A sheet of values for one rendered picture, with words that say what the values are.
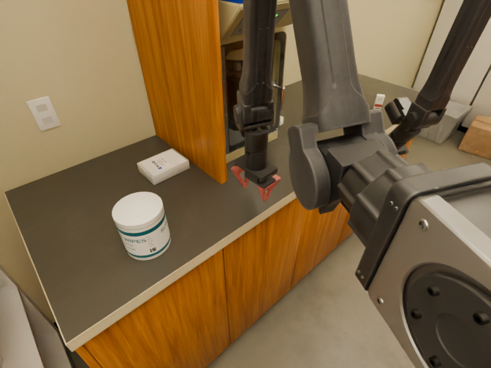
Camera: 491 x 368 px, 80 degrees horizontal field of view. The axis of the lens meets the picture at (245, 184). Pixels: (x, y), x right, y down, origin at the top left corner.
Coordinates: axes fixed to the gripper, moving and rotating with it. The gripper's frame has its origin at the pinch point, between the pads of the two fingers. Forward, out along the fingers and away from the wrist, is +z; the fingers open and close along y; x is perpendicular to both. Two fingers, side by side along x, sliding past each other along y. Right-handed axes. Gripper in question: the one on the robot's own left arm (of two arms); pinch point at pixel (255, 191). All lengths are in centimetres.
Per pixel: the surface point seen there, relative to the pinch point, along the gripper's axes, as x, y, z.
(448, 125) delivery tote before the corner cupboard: -283, 8, 86
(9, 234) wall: 59, 78, 36
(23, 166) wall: 43, 78, 10
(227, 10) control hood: -14.8, 26.2, -39.6
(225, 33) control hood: -15.3, 28.0, -33.5
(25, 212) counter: 50, 58, 16
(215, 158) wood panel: -7.0, 26.2, 4.8
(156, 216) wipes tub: 24.4, 11.7, 1.4
